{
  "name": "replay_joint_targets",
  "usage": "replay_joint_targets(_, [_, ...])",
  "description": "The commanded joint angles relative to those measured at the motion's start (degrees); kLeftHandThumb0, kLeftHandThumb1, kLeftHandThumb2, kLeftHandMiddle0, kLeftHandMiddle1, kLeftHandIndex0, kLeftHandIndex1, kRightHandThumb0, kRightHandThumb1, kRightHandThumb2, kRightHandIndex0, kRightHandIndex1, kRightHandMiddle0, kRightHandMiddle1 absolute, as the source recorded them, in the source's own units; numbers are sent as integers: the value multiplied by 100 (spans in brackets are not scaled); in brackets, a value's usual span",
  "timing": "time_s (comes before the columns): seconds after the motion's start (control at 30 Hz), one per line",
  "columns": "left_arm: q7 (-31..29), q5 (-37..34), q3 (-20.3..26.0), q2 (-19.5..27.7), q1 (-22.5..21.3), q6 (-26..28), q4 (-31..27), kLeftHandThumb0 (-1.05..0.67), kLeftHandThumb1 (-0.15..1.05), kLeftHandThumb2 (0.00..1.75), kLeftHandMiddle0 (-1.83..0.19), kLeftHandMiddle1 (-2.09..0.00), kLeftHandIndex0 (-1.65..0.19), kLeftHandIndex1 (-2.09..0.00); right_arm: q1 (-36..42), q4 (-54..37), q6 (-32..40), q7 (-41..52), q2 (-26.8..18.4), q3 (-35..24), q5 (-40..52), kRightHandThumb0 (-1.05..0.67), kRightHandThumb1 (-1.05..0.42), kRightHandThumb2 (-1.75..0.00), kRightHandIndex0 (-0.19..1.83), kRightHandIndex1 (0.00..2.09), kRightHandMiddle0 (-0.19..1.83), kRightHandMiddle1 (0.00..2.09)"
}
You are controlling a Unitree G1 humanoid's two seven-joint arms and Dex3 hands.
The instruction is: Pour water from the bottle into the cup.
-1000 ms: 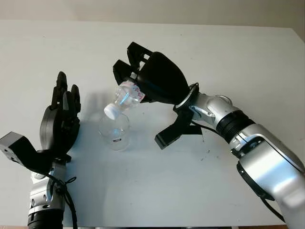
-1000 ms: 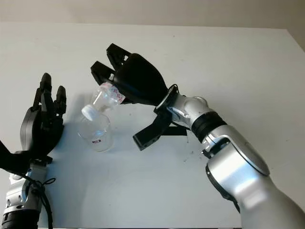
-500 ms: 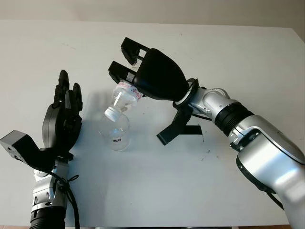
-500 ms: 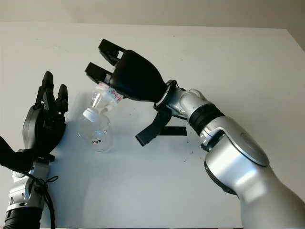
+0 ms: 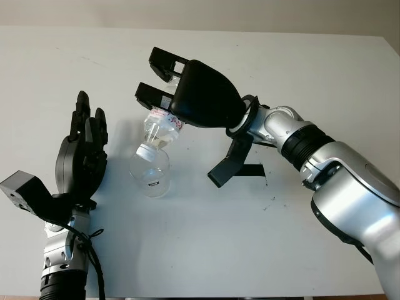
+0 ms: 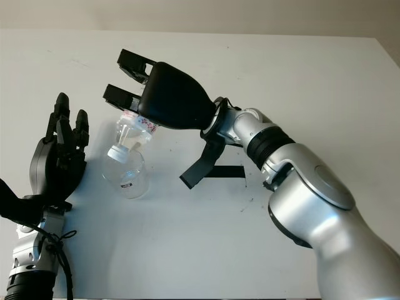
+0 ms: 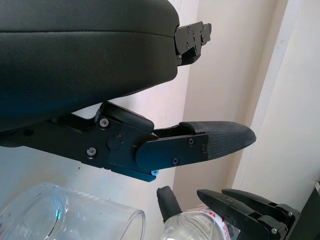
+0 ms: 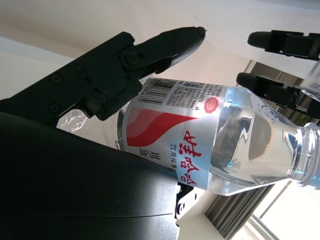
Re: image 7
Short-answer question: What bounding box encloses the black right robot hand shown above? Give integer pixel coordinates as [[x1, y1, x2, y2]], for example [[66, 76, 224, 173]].
[[156, 184, 320, 240]]

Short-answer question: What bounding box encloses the clear plastic water bottle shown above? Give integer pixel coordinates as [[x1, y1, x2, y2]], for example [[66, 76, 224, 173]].
[[161, 205, 242, 240]]

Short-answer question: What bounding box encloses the clear plastic cup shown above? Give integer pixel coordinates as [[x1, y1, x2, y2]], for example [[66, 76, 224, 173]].
[[0, 182, 146, 240]]

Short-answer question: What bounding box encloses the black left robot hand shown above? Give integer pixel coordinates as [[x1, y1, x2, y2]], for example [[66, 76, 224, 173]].
[[0, 0, 257, 183]]

